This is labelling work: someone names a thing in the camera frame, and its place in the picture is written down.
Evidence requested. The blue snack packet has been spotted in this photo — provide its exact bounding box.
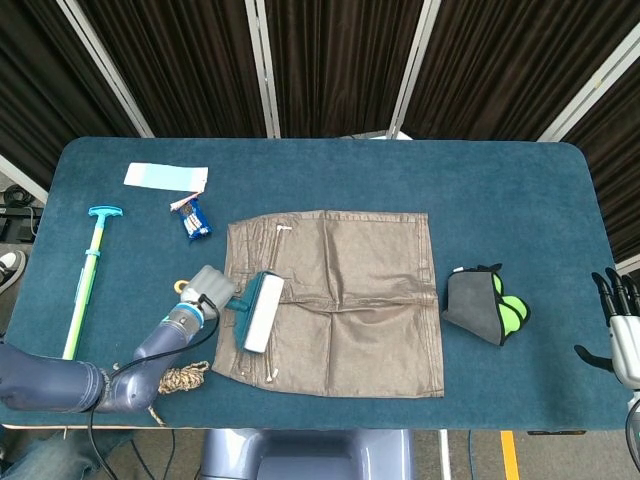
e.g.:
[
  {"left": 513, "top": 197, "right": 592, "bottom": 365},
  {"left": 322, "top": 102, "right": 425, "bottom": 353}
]
[{"left": 178, "top": 197, "right": 214, "bottom": 245}]

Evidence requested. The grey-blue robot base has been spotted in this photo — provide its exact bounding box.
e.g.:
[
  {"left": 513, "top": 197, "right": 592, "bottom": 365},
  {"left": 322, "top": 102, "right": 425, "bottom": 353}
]
[{"left": 199, "top": 428, "right": 416, "bottom": 480}]

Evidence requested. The white light blue paper card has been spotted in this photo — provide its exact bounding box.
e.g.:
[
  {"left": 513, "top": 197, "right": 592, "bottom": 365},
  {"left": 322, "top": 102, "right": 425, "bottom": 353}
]
[{"left": 123, "top": 162, "right": 210, "bottom": 194}]

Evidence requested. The teal green telescopic stick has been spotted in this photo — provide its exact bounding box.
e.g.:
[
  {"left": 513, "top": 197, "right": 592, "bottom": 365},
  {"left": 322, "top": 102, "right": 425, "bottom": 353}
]
[{"left": 61, "top": 205, "right": 124, "bottom": 361}]

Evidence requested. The grey green folded garment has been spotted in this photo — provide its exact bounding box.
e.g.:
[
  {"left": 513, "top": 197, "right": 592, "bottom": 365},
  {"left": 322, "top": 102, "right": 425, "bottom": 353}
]
[{"left": 440, "top": 263, "right": 531, "bottom": 347}]

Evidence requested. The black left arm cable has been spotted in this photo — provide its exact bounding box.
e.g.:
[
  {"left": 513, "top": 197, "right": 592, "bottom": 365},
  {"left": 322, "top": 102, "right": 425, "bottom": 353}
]
[{"left": 88, "top": 293, "right": 222, "bottom": 480}]

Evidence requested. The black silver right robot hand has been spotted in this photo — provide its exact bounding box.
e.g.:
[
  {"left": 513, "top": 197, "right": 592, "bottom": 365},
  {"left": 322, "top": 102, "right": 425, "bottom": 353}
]
[{"left": 573, "top": 267, "right": 640, "bottom": 389}]

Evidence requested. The brown leather skirt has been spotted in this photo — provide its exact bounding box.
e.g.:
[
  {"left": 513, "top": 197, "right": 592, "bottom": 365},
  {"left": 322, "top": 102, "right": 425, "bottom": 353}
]
[{"left": 211, "top": 209, "right": 446, "bottom": 400}]

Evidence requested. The pink white small wrapper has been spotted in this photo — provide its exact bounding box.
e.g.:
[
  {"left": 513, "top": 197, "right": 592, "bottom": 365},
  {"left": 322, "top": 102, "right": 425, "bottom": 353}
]
[{"left": 169, "top": 192, "right": 204, "bottom": 213}]

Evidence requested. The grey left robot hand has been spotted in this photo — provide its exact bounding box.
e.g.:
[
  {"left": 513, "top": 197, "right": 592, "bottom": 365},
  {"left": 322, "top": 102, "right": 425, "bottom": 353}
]
[{"left": 178, "top": 264, "right": 238, "bottom": 312}]

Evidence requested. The blue jeans leg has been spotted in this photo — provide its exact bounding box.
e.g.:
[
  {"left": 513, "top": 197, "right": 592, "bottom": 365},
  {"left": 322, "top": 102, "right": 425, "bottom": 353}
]
[{"left": 0, "top": 429, "right": 101, "bottom": 480}]

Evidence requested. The camouflage braided rope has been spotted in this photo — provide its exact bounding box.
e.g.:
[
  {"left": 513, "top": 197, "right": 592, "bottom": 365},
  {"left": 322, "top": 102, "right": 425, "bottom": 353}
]
[{"left": 147, "top": 360, "right": 211, "bottom": 427}]

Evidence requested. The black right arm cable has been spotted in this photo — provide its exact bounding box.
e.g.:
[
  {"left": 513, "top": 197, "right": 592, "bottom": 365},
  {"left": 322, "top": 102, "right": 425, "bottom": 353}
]
[{"left": 625, "top": 397, "right": 640, "bottom": 451}]

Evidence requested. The black floor equipment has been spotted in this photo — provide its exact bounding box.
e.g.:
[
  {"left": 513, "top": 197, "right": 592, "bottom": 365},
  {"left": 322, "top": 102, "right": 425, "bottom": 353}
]
[{"left": 0, "top": 183, "right": 44, "bottom": 242}]

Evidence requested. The teal white lint roller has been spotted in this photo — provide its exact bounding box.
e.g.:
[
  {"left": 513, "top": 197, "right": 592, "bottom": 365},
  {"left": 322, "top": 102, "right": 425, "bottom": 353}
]
[{"left": 173, "top": 271, "right": 286, "bottom": 354}]

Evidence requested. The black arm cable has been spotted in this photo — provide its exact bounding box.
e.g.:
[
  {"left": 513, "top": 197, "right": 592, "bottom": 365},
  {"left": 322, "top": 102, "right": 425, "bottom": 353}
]
[
  {"left": 88, "top": 293, "right": 222, "bottom": 480},
  {"left": 625, "top": 397, "right": 640, "bottom": 451}
]

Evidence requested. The blue velvet tablecloth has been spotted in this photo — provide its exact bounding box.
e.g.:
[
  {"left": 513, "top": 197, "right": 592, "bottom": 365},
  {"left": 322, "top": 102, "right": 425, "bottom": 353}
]
[{"left": 0, "top": 137, "right": 634, "bottom": 431}]

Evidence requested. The dark curtain partition panel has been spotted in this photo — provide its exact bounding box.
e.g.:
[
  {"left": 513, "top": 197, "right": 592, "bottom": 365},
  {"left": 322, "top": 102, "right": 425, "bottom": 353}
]
[
  {"left": 57, "top": 0, "right": 281, "bottom": 139},
  {"left": 0, "top": 0, "right": 154, "bottom": 201},
  {"left": 389, "top": 0, "right": 640, "bottom": 142},
  {"left": 244, "top": 0, "right": 431, "bottom": 140},
  {"left": 537, "top": 29, "right": 640, "bottom": 266}
]

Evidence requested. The white sneaker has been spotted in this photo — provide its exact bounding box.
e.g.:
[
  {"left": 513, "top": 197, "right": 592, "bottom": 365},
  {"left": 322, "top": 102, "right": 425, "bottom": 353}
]
[{"left": 0, "top": 249, "right": 27, "bottom": 296}]

